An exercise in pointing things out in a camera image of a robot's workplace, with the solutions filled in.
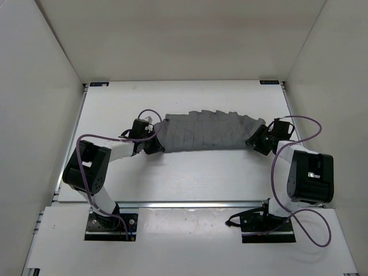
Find grey pleated skirt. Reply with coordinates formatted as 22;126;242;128
154;110;266;153

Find blue corner label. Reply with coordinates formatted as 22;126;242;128
89;82;109;87
259;80;280;85

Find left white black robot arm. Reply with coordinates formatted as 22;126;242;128
62;117;164;231

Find right blue corner label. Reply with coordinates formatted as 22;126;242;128
259;80;280;85

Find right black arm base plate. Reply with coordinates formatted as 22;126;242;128
240;212;296;244

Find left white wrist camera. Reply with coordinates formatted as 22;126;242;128
143;116;153;124

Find left blue corner label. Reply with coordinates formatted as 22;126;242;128
89;82;109;87

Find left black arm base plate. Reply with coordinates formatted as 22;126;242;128
84;209;139;242

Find silver aluminium front rail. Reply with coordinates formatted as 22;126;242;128
51;200;325;209

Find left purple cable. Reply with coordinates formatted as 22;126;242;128
76;109;162;242

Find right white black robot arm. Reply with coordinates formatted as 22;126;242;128
225;118;334;234

